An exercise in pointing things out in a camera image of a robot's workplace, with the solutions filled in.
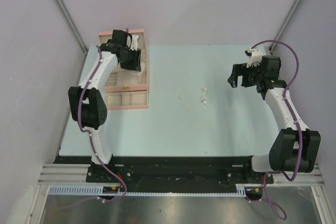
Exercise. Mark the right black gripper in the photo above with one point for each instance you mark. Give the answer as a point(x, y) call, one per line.
point(239, 70)

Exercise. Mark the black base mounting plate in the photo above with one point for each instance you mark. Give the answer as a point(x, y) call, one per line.
point(190, 175)

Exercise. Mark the pink jewelry box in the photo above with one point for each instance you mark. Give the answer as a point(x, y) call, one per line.
point(111, 76)

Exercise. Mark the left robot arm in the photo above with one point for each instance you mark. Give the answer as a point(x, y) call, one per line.
point(87, 105)

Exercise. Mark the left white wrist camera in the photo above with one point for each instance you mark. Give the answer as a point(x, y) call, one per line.
point(132, 42)

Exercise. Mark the pink jewelry box drawer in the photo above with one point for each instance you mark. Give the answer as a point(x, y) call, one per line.
point(127, 100)

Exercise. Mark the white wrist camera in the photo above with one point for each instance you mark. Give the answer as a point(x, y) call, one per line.
point(132, 42)
point(254, 57)

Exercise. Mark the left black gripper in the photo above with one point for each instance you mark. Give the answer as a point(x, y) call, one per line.
point(135, 64)

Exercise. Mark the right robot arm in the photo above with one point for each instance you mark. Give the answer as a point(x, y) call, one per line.
point(296, 146)

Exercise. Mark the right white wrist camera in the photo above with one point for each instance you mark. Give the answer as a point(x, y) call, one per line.
point(254, 57)

